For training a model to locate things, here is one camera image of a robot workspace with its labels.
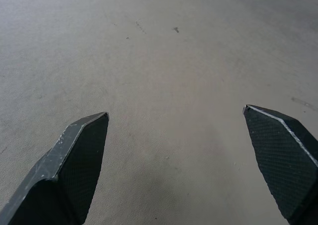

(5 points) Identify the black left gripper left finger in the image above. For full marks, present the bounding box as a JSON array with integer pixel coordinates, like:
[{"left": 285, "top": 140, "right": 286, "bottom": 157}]
[{"left": 0, "top": 111, "right": 110, "bottom": 225}]

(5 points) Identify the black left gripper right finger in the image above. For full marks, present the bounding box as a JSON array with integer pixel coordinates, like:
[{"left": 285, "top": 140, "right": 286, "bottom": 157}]
[{"left": 242, "top": 104, "right": 318, "bottom": 225}]

